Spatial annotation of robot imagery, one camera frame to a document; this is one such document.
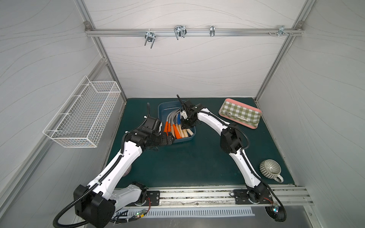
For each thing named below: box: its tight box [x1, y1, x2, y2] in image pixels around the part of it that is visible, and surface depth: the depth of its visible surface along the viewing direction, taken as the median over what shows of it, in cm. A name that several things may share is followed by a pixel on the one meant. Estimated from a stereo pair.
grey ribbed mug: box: [259, 159, 284, 183], surface depth 80 cm
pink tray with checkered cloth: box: [218, 98, 262, 130], surface depth 113 cm
